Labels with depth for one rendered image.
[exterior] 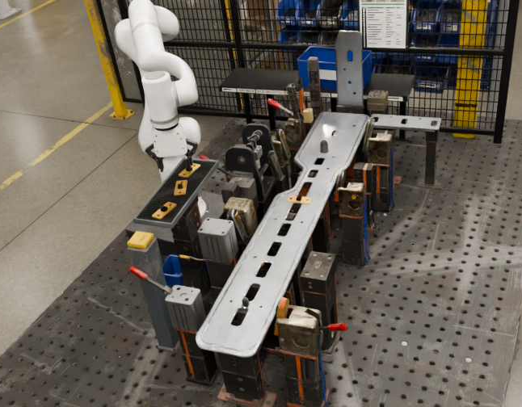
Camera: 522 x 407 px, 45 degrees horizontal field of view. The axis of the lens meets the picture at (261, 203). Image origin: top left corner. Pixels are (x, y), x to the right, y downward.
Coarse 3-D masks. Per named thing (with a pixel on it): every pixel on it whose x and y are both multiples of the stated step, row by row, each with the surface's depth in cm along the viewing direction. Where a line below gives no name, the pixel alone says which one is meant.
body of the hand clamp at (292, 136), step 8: (288, 120) 259; (288, 128) 258; (296, 128) 257; (288, 136) 261; (296, 136) 259; (288, 144) 262; (296, 144) 261; (296, 152) 264; (296, 168) 269; (296, 176) 271
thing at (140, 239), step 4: (136, 232) 190; (140, 232) 189; (136, 236) 188; (140, 236) 188; (144, 236) 187; (148, 236) 187; (152, 236) 187; (132, 240) 186; (136, 240) 186; (140, 240) 186; (144, 240) 186; (148, 240) 186; (128, 244) 186; (132, 244) 185; (136, 244) 185; (140, 244) 184; (144, 244) 184; (144, 248) 184
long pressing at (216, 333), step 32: (320, 128) 261; (352, 128) 258; (288, 192) 225; (320, 192) 223; (256, 256) 199; (288, 256) 197; (224, 288) 188; (224, 320) 177; (256, 320) 176; (224, 352) 168; (256, 352) 167
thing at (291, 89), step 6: (288, 84) 250; (288, 90) 249; (294, 90) 251; (288, 96) 250; (294, 96) 252; (294, 102) 251; (294, 108) 252; (300, 108) 255; (294, 114) 254; (300, 114) 256
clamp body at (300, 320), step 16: (288, 304) 171; (288, 320) 166; (304, 320) 166; (320, 320) 168; (288, 336) 168; (304, 336) 166; (320, 336) 170; (288, 352) 172; (304, 352) 170; (320, 352) 171; (288, 368) 177; (304, 368) 175; (320, 368) 181; (288, 384) 181; (304, 384) 179; (320, 384) 180; (288, 400) 186; (304, 400) 183; (320, 400) 183
